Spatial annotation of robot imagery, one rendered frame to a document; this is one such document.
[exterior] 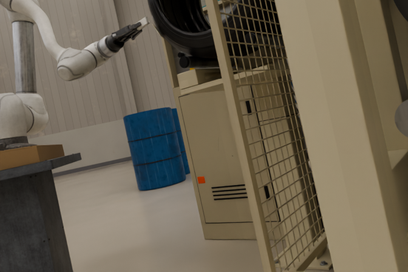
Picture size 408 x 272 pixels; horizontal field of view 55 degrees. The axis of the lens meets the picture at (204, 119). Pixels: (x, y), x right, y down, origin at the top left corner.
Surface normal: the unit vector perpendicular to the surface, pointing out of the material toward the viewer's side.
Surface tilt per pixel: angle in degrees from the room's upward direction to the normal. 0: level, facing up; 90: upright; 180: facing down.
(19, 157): 90
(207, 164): 90
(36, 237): 90
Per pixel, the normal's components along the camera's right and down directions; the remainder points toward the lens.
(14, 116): 0.70, -0.17
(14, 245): 0.07, -0.03
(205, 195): -0.58, 0.11
